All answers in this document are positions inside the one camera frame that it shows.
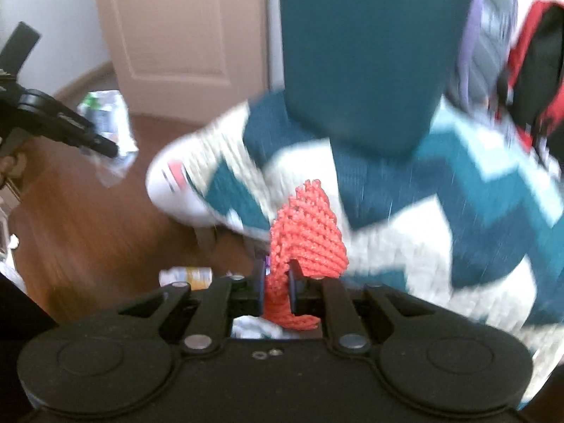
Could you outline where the yellow milk carton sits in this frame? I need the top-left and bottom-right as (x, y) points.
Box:
(159, 266), (213, 290)

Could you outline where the orange foam net sleeve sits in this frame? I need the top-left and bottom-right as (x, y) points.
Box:
(264, 179), (349, 330)

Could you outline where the teal trash bin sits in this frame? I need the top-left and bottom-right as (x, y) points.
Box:
(280, 0), (471, 156)

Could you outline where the clear plastic bag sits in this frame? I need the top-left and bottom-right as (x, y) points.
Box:
(78, 90), (139, 187)

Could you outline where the beige wooden door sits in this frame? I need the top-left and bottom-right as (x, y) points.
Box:
(96, 0), (268, 124)

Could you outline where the teal white zigzag blanket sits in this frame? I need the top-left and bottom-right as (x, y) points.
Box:
(144, 90), (564, 357)

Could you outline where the red black backpack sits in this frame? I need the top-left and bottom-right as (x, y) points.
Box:
(498, 0), (563, 160)

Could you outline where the purple grey backpack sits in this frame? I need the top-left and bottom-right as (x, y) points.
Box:
(447, 0), (518, 112)

